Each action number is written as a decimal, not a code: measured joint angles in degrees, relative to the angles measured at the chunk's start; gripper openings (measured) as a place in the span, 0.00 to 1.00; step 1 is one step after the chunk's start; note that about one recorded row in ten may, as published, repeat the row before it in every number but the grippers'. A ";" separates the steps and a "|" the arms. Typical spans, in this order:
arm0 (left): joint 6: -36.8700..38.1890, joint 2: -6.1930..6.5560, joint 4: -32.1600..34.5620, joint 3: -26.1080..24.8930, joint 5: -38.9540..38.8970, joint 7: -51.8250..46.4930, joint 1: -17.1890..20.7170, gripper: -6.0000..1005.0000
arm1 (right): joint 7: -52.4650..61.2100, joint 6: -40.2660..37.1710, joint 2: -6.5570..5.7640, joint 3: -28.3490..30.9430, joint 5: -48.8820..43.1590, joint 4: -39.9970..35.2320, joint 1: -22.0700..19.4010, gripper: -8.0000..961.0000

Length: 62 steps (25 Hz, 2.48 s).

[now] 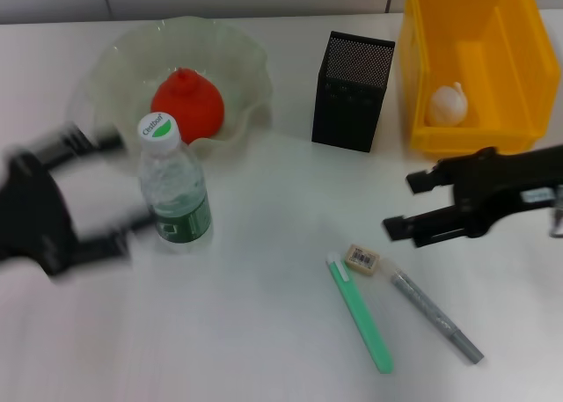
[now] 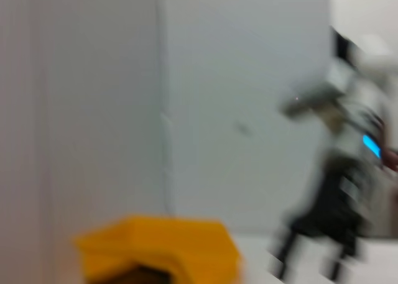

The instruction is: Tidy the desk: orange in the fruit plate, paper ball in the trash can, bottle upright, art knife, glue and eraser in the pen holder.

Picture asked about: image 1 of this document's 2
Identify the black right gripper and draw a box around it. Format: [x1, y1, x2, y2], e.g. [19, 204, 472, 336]
[381, 144, 563, 248]

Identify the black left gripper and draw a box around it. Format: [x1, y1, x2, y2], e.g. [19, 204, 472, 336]
[0, 124, 156, 275]

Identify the beige eraser with barcode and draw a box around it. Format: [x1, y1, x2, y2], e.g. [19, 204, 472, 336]
[344, 243, 381, 275]

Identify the clear green-label water bottle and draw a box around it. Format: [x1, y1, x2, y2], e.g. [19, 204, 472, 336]
[138, 113, 215, 253]

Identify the white paper ball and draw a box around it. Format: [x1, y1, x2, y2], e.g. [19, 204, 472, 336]
[428, 81, 470, 126]

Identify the grey marker pen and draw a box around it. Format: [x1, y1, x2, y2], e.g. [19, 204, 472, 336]
[390, 267, 485, 366]

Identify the green pen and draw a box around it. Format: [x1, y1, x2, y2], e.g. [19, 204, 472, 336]
[325, 251, 395, 375]

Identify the red-orange toy orange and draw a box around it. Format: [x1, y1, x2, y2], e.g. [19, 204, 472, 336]
[150, 67, 226, 144]

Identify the clear wavy glass fruit plate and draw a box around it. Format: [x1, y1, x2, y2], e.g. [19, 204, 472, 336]
[65, 17, 274, 161]

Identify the black mesh pen holder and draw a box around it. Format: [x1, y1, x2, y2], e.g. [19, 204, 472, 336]
[311, 31, 396, 154]

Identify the yellow plastic bin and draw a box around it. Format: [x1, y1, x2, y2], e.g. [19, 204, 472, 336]
[398, 0, 562, 161]

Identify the right gripper cable with plug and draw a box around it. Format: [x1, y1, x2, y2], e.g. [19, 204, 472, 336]
[549, 190, 563, 238]

